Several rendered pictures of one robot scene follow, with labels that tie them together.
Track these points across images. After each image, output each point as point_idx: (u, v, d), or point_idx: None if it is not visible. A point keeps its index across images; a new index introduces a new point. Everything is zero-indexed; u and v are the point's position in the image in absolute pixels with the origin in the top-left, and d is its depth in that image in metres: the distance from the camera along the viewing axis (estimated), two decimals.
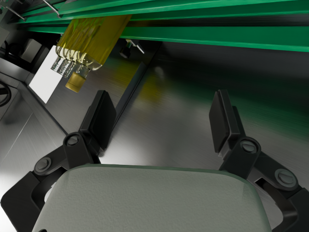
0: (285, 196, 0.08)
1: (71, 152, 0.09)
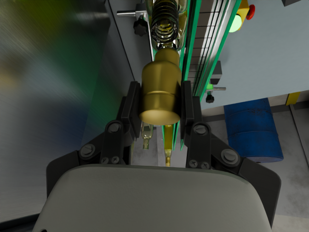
0: (236, 172, 0.09)
1: (108, 139, 0.10)
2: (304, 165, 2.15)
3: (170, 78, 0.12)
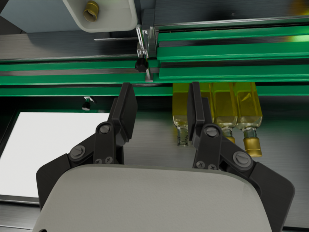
0: (247, 175, 0.09)
1: (100, 141, 0.10)
2: None
3: None
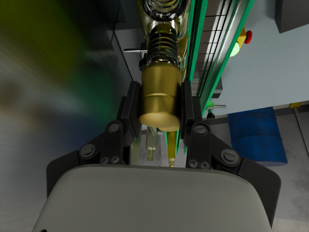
0: (236, 172, 0.09)
1: (108, 139, 0.10)
2: None
3: None
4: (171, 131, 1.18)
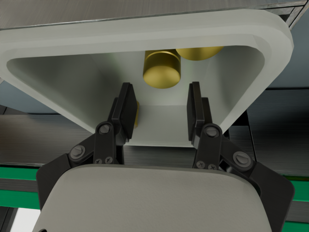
0: (247, 175, 0.09)
1: (100, 141, 0.10)
2: None
3: None
4: None
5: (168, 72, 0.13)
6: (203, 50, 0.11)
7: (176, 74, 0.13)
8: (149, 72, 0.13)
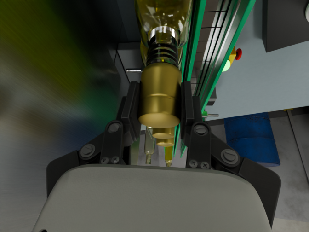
0: (236, 172, 0.09)
1: (108, 139, 0.10)
2: (301, 169, 2.22)
3: None
4: None
5: (167, 117, 0.11)
6: None
7: (175, 119, 0.11)
8: (144, 117, 0.11)
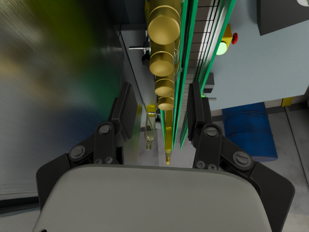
0: (247, 175, 0.09)
1: (100, 141, 0.10)
2: (298, 164, 2.26)
3: None
4: (168, 125, 1.26)
5: (170, 23, 0.15)
6: None
7: (176, 26, 0.15)
8: (153, 24, 0.15)
